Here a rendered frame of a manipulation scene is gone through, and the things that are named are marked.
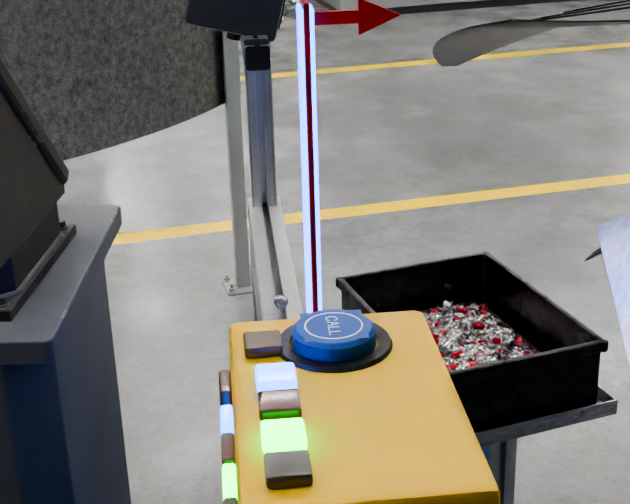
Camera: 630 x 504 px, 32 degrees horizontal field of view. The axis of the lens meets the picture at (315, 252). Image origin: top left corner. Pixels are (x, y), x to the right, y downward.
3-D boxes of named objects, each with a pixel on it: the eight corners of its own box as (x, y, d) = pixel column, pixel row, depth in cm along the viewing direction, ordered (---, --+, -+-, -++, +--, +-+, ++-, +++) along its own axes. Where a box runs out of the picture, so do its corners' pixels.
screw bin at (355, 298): (604, 412, 95) (610, 341, 92) (429, 453, 90) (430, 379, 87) (485, 311, 114) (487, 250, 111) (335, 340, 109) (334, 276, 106)
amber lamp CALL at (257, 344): (283, 357, 51) (282, 345, 50) (244, 359, 51) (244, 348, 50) (280, 339, 52) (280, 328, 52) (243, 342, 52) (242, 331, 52)
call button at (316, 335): (382, 371, 50) (381, 338, 50) (296, 377, 50) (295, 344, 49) (369, 332, 54) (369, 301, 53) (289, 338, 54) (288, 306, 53)
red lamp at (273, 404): (302, 420, 46) (302, 408, 45) (259, 423, 45) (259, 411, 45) (298, 398, 47) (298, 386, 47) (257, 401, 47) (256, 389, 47)
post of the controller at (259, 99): (277, 206, 130) (270, 43, 123) (252, 208, 130) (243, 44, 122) (275, 198, 133) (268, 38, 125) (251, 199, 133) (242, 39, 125)
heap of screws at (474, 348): (581, 403, 96) (583, 372, 94) (436, 436, 91) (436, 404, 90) (479, 315, 112) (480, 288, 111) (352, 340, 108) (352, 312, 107)
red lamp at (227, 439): (239, 517, 47) (235, 458, 46) (225, 518, 47) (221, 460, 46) (237, 487, 49) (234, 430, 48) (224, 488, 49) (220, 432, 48)
